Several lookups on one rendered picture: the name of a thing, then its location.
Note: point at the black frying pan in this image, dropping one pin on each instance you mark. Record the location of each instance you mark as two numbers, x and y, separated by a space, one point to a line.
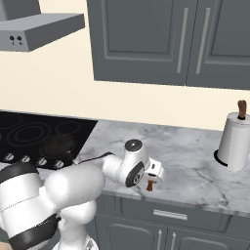
58 145

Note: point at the grey wall cupboard door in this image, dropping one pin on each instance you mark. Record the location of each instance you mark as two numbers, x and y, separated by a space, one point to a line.
140 39
224 42

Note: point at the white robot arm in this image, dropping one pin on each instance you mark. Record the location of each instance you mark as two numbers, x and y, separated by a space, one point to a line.
71 185

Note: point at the black hob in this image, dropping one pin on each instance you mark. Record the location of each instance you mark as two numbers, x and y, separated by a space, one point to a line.
29 130

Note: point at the brown chicken drumstick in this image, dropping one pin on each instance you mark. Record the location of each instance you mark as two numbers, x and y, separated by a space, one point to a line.
150 186

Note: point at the grey range hood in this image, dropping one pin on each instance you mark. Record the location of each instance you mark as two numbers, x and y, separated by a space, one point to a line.
35 29

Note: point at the white paper towel roll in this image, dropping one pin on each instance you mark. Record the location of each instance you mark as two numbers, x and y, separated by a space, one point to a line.
235 143

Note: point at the silver hob knob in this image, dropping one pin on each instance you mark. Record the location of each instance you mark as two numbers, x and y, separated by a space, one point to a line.
25 159
58 164
8 158
41 161

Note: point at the black and brown towel holder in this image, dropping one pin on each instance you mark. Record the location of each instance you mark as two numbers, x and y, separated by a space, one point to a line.
241 109

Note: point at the grey base cupboard door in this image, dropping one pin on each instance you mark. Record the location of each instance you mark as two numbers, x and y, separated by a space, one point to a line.
130 234
208 241

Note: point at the grey drawer front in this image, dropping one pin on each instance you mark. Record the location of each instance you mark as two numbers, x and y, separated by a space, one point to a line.
201 215

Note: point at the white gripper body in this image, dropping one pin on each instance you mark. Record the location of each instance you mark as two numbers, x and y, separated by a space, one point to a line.
160 174

